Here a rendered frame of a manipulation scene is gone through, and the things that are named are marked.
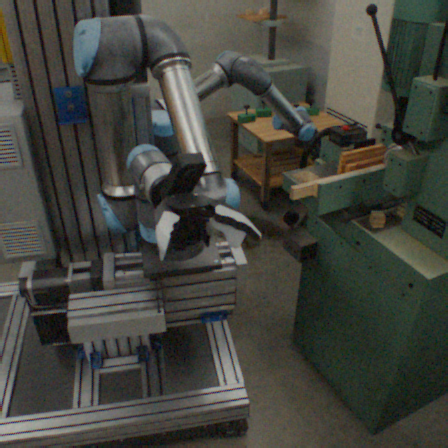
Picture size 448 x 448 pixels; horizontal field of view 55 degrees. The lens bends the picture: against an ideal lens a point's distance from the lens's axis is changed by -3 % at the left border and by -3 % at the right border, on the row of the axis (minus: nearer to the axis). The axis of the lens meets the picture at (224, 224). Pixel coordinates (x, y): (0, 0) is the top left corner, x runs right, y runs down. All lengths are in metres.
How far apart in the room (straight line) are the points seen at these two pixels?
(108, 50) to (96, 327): 0.71
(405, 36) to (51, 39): 0.98
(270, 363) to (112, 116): 1.38
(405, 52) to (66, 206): 1.11
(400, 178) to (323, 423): 1.04
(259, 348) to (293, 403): 0.32
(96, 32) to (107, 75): 0.09
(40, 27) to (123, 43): 0.30
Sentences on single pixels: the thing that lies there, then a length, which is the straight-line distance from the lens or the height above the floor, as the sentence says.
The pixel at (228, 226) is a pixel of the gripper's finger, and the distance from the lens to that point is 0.70.
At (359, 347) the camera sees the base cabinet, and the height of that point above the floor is 0.34.
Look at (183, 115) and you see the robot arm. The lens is 0.97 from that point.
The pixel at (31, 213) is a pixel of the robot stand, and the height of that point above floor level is 0.93.
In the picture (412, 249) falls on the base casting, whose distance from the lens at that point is 1.46.
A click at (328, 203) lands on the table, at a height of 0.88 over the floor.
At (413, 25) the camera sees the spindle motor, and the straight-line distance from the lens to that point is 1.45.
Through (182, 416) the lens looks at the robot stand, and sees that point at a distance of 1.65.
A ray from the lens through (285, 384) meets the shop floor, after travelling 2.01.
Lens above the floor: 1.60
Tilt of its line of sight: 33 degrees down
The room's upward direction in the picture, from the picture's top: straight up
